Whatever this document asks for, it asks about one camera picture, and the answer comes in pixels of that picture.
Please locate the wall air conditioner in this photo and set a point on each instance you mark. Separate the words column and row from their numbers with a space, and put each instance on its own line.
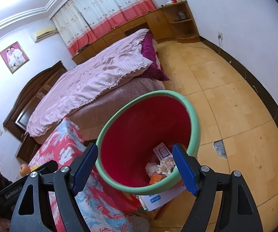
column 44, row 33

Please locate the apple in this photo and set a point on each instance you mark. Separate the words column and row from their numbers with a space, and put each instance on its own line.
column 24, row 170

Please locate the white and blue flat box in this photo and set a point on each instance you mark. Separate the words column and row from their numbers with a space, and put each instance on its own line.
column 158, row 198

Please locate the wooden nightstand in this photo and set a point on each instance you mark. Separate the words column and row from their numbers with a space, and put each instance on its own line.
column 29, row 149

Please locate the red bin with green rim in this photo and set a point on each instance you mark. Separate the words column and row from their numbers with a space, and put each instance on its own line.
column 141, row 130

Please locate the white tissue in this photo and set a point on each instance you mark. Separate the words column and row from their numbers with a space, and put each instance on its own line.
column 151, row 168

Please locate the framed wall picture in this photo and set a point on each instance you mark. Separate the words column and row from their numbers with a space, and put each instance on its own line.
column 14, row 56

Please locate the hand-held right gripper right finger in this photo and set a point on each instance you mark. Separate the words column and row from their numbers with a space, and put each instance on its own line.
column 186, row 171

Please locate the pink bedspread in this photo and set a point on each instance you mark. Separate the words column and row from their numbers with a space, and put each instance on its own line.
column 93, row 77

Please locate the wooden bed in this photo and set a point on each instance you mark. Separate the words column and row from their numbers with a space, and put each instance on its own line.
column 119, row 96

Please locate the long wooden cabinet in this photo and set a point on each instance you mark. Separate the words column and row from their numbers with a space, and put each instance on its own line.
column 114, row 35

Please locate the red floral printed blanket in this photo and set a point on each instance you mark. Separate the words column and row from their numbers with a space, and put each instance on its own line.
column 66, row 135

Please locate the person's left hand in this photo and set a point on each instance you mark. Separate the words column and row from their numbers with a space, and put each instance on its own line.
column 3, row 225

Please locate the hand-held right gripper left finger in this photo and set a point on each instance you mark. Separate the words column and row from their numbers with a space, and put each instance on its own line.
column 85, row 166

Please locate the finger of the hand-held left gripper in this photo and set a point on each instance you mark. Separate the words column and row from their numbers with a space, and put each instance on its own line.
column 48, row 166

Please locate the purple pillow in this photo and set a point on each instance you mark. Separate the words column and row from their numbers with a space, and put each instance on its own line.
column 151, row 53

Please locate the white cauliflower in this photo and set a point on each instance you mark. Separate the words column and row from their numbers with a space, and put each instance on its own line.
column 166, row 165

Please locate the floral curtain with red hem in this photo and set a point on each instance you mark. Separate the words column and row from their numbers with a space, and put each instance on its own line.
column 105, row 7

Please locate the white and teal carton box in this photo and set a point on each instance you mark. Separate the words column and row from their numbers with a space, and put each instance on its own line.
column 163, row 151

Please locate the small shelf ornament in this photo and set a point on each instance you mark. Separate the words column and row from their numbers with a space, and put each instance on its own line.
column 182, row 15

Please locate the wooden corner shelf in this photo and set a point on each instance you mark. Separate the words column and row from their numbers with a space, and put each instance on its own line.
column 182, row 26

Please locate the wall outlet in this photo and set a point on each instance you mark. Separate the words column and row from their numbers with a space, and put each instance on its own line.
column 220, row 36

